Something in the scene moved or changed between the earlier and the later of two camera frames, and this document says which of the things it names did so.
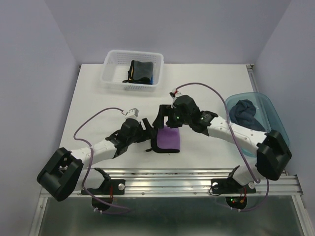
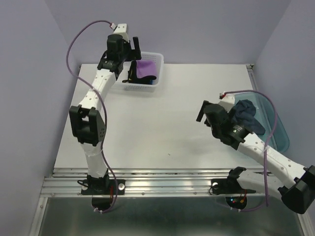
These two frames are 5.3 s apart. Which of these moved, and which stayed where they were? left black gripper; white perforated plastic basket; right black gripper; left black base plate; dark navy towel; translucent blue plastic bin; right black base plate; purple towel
Moved: purple towel; right black gripper; left black gripper
Stayed: left black base plate; translucent blue plastic bin; white perforated plastic basket; right black base plate; dark navy towel
